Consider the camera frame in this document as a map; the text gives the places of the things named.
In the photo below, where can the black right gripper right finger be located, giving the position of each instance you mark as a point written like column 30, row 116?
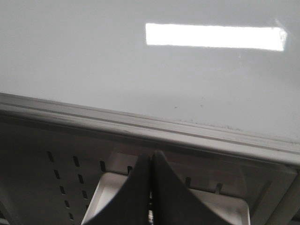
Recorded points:
column 173, row 202

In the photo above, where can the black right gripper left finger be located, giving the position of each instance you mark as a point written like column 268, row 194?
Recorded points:
column 120, row 199

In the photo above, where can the white plastic marker tray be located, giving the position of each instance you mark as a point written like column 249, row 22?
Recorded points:
column 233, row 210

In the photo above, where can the grey perforated pegboard panel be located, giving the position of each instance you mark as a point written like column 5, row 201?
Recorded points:
column 49, row 172

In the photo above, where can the white whiteboard with grey frame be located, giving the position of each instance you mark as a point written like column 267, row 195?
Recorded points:
column 218, row 75

